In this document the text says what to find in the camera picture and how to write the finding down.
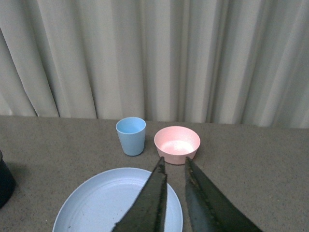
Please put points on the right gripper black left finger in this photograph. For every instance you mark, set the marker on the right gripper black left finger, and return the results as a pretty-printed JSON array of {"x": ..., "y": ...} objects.
[{"x": 147, "y": 213}]

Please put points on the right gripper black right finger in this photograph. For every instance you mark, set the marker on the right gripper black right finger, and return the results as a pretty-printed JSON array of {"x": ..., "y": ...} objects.
[{"x": 208, "y": 208}]

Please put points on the light blue plate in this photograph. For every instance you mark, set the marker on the light blue plate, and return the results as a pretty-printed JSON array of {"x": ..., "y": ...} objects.
[{"x": 101, "y": 202}]

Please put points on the pink plastic bowl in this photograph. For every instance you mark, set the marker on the pink plastic bowl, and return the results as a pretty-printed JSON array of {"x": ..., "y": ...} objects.
[{"x": 176, "y": 143}]

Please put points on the light blue plastic cup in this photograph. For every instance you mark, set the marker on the light blue plastic cup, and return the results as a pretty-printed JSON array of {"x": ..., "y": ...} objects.
[{"x": 131, "y": 133}]

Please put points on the dark blue saucepan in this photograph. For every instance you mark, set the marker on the dark blue saucepan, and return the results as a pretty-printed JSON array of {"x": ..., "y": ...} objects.
[{"x": 7, "y": 182}]

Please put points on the white pleated curtain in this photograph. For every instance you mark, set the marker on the white pleated curtain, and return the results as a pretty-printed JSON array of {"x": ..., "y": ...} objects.
[{"x": 216, "y": 61}]

